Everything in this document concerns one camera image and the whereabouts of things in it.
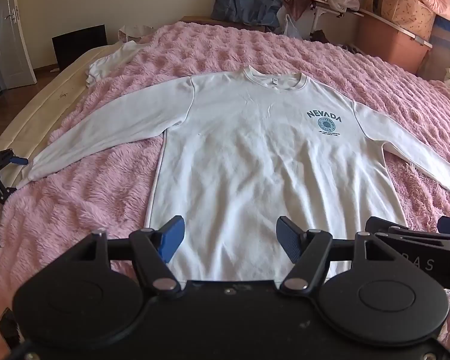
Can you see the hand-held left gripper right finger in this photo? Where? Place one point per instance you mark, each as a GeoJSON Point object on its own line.
{"type": "Point", "coordinates": [288, 240]}

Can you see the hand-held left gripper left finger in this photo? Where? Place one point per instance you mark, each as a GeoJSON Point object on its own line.
{"type": "Point", "coordinates": [172, 238]}

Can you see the white long-sleeve sweatshirt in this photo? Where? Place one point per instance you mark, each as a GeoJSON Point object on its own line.
{"type": "Point", "coordinates": [247, 157]}

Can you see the black metal stand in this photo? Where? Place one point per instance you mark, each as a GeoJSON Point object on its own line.
{"type": "Point", "coordinates": [2, 187]}

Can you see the orange-brown storage box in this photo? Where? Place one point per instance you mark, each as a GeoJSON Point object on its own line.
{"type": "Point", "coordinates": [390, 48]}

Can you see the blue storage bag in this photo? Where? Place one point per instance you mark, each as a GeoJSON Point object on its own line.
{"type": "Point", "coordinates": [444, 45]}

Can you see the white t-shirt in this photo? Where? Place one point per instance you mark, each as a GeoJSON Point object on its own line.
{"type": "Point", "coordinates": [112, 62]}

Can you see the beige mattress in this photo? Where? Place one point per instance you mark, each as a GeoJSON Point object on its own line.
{"type": "Point", "coordinates": [48, 97]}

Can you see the pink fluffy blanket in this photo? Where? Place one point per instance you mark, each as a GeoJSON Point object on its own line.
{"type": "Point", "coordinates": [266, 48]}

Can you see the white folding table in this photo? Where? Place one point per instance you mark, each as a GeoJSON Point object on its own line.
{"type": "Point", "coordinates": [397, 26]}

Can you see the cream tote bag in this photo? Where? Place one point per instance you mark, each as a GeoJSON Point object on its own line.
{"type": "Point", "coordinates": [135, 32]}

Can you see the white plastic bag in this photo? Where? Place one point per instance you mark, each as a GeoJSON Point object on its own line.
{"type": "Point", "coordinates": [292, 28]}

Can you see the black flat board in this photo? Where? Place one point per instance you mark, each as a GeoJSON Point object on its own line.
{"type": "Point", "coordinates": [78, 45]}

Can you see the wooden bench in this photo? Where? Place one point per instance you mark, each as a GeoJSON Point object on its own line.
{"type": "Point", "coordinates": [217, 22]}

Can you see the floral fabric bag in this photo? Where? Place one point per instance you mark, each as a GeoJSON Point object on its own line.
{"type": "Point", "coordinates": [405, 3]}

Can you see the dark blue bag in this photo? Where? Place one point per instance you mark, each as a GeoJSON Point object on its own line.
{"type": "Point", "coordinates": [247, 3]}

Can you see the white door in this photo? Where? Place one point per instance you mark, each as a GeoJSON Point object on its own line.
{"type": "Point", "coordinates": [7, 45]}

